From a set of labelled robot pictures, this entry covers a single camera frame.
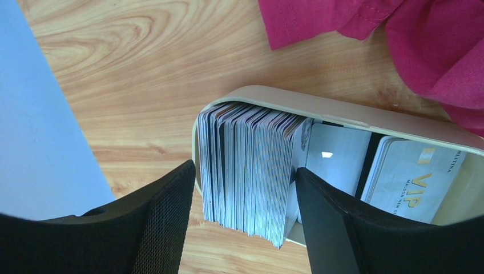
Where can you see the magenta cloth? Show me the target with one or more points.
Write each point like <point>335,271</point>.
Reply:
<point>436,46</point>

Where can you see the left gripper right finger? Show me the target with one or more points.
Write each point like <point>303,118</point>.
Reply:
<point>345,235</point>

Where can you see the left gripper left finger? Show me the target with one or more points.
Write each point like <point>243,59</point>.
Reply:
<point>142,232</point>

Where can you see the beige oval card box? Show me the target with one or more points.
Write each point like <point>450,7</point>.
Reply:
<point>463,201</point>

